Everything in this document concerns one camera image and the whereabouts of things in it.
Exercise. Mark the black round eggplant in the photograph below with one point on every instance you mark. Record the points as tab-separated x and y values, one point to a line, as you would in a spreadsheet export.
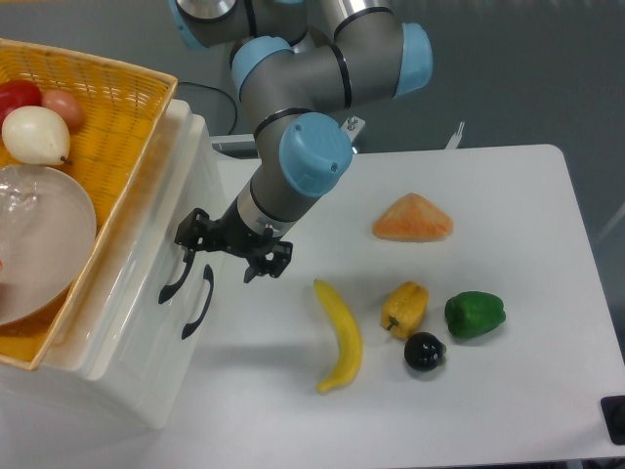
424	352

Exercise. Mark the white pear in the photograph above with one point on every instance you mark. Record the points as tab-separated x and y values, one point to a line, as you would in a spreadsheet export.
36	135

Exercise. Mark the white drawer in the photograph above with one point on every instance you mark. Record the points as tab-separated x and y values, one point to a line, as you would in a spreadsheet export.
180	176
154	357

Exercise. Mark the red apple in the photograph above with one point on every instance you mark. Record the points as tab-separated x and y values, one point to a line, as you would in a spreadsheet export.
18	93

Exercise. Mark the orange triangular bread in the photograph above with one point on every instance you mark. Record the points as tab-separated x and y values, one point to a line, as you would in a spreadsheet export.
413	218

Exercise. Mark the pink peach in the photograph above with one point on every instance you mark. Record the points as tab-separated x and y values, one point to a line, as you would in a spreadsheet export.
66	106

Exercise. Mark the yellow banana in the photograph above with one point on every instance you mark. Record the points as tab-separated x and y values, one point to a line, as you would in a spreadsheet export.
348	363

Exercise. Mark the white drawer cabinet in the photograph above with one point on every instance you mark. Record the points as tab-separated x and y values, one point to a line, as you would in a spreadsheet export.
53	417

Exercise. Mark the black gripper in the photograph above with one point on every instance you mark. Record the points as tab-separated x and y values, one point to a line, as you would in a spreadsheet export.
265	253

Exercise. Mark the clear plastic wrap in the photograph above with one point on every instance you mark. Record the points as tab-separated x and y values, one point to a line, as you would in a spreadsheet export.
19	198

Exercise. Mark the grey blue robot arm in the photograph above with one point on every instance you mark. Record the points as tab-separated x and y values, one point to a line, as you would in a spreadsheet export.
290	87

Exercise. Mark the yellow bell pepper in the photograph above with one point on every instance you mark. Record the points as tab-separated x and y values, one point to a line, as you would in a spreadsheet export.
405	309

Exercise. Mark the green bell pepper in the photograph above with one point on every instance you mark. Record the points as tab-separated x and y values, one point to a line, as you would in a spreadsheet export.
471	314

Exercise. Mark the black device at edge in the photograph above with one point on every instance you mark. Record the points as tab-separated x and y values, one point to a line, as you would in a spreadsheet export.
613	408

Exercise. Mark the yellow woven basket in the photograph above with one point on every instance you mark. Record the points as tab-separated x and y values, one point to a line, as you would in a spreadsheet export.
124	103

